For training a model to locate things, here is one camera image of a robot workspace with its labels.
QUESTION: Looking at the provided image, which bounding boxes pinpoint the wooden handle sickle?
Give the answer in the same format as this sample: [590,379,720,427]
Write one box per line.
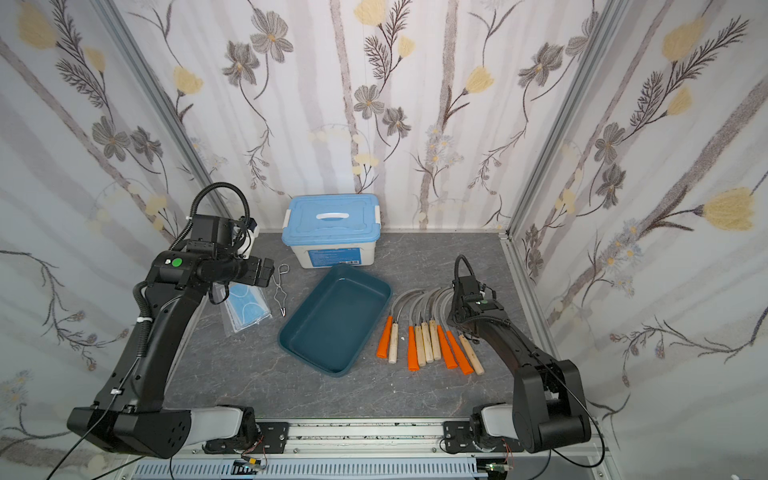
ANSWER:
[425,287,448,360]
[387,289,425,364]
[420,288,443,363]
[439,290,485,376]
[411,290,434,367]

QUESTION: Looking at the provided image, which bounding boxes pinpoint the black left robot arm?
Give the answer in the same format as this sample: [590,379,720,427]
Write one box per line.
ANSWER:
[66,182,274,459]

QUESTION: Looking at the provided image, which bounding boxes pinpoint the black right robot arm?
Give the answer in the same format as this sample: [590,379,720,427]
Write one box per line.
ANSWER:
[448,254,592,453]

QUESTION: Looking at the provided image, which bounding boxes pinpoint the bagged blue face masks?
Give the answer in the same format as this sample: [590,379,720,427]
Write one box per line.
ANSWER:
[224,283,272,333]

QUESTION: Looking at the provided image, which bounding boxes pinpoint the white box with blue lid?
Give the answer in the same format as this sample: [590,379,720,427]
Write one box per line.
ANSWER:
[282,194,381,269]

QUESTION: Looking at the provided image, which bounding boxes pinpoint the teal plastic tray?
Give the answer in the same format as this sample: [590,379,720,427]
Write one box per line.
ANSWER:
[277,264,392,378]

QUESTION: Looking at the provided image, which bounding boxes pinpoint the metal wire tongs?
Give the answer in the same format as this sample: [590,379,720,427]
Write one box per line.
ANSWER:
[272,263,290,317]

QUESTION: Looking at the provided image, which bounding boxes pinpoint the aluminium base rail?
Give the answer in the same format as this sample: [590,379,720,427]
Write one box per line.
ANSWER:
[110,418,621,479]

